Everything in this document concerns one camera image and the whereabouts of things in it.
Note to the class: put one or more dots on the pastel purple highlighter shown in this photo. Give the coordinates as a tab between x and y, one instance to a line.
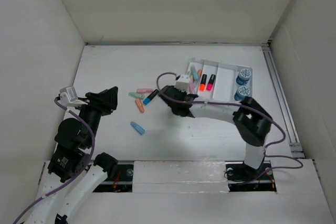
192	89

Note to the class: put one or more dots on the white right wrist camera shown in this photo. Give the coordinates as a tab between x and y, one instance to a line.
182	82

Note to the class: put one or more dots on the pastel orange short highlighter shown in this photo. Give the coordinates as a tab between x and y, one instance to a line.
139	105

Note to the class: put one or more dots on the aluminium rail right side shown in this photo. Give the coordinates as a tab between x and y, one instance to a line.
292	135

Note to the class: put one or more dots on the black blue highlighter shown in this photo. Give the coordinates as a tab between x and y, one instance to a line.
150	97

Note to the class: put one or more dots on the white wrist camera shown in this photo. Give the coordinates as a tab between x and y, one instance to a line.
182	82
68	96

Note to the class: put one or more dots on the blue tape roll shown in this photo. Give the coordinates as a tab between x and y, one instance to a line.
243	76
242	92

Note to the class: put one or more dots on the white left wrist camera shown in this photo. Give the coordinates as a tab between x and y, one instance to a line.
68	96

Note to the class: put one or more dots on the pastel blue clear highlighter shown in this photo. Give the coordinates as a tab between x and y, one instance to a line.
194	73

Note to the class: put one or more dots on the pastel pink highlighter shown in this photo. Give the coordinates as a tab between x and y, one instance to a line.
144	90

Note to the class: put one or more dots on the black orange highlighter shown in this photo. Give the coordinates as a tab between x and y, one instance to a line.
203	82

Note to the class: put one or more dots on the black pink highlighter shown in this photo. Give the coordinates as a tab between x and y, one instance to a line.
211	82

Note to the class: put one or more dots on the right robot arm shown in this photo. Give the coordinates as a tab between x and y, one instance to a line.
247	115

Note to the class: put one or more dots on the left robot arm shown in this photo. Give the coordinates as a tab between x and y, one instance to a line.
73	174

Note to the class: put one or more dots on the aluminium rail back edge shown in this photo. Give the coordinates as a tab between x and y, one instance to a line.
162	43

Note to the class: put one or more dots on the pastel blue short highlighter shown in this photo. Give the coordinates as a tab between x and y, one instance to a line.
138	128

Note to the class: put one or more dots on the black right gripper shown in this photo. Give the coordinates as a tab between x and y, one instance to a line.
185	94

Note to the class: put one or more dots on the pastel orange clear highlighter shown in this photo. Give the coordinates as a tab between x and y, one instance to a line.
199	73

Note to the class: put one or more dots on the pastel green short highlighter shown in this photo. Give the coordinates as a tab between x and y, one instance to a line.
136	95

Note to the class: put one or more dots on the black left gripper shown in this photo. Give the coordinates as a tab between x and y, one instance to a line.
95	100

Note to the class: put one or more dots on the white divided organizer tray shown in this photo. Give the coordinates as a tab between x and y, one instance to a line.
225	84

